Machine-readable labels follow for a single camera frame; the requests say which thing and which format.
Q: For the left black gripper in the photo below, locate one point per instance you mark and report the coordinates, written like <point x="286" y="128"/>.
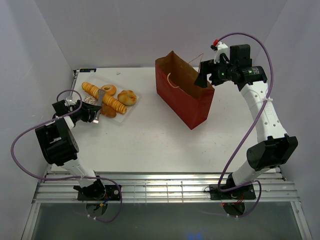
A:
<point x="88" y="110"/>

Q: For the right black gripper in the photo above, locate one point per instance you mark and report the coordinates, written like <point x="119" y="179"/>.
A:
<point x="207" y="67"/>

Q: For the metal tongs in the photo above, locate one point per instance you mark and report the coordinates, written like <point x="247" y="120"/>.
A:
<point x="101" y="94"/>

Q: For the long ridged bread loaf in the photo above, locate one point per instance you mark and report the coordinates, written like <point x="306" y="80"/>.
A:
<point x="107" y="99"/>

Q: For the ring donut bread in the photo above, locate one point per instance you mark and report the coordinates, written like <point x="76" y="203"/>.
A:
<point x="109" y="89"/>

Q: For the red paper bag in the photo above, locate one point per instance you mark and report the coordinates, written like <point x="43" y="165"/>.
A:
<point x="175" y="84"/>

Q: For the twisted golden bread roll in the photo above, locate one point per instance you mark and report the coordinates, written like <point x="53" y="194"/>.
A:
<point x="127" y="97"/>

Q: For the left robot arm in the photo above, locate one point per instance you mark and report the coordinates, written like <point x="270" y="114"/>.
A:
<point x="60" y="148"/>

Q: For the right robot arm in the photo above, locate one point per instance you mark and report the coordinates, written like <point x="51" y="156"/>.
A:
<point x="274" y="146"/>

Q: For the white patterned round bread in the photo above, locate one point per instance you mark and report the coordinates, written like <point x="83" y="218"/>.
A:
<point x="90" y="100"/>

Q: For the brown glazed bread piece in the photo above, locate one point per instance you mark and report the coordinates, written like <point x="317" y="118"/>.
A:
<point x="108" y="111"/>

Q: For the clear plastic tray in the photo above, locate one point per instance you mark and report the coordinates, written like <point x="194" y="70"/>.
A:
<point x="99" y="81"/>

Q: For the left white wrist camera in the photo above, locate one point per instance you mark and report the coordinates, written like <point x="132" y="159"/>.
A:
<point x="69" y="102"/>

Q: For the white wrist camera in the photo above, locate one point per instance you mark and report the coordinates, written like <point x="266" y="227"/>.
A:
<point x="219" y="48"/>
<point x="69" y="102"/>

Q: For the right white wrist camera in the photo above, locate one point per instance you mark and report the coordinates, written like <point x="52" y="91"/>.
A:
<point x="219" y="48"/>

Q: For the aluminium frame rail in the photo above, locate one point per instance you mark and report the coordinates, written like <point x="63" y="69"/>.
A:
<point x="168" y="188"/>

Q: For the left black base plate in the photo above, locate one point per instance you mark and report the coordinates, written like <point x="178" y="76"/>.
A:
<point x="112" y="193"/>

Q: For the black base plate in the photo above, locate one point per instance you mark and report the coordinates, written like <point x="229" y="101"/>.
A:
<point x="245" y="193"/>
<point x="112" y="193"/>

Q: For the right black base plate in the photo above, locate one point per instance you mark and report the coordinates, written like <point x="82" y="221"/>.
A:
<point x="245" y="193"/>

